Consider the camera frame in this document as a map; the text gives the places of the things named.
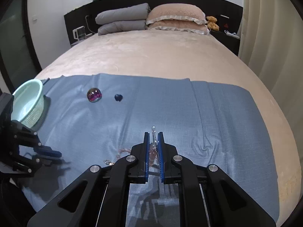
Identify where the pink bead bracelet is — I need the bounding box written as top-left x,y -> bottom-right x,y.
116,147 -> 132,160

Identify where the gold silver earring pair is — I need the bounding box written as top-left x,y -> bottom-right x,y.
104,160 -> 115,166

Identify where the mint green mesh basket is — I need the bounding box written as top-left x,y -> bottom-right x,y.
11,79 -> 44,128

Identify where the dark blue small bead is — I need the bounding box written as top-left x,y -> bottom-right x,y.
114,94 -> 123,101

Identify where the blue cloth mat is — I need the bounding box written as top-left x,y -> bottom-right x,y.
17,73 -> 280,227

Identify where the iridescent purple glass ornament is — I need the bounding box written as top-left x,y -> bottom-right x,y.
87,88 -> 102,103

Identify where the beige bed cover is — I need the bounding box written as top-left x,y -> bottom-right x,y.
37,30 -> 301,226

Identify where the dark glass door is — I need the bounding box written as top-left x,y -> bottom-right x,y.
1,0 -> 42,93

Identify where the beige ruffled pillow lower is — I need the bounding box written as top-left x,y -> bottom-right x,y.
148,20 -> 209,35

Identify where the beige ruffled pillow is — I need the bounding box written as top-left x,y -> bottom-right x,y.
146,3 -> 206,25
148,20 -> 209,35

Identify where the grey folded pillow lower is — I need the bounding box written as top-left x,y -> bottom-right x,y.
98,20 -> 147,36

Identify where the grey folded pillow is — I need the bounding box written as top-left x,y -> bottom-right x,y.
98,20 -> 147,36
95,3 -> 150,25

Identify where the brown teddy bear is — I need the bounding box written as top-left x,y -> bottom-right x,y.
206,16 -> 219,31

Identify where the white bedside appliance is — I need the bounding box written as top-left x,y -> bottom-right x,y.
72,26 -> 86,40

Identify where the grey folded pillow upper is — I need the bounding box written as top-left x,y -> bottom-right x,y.
95,3 -> 150,25

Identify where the beige ruffled pillow upper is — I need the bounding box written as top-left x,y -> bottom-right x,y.
146,3 -> 206,25

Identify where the black headboard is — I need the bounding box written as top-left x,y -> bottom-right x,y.
64,0 -> 243,55

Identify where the cream curtain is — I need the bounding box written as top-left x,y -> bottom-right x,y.
238,0 -> 303,114

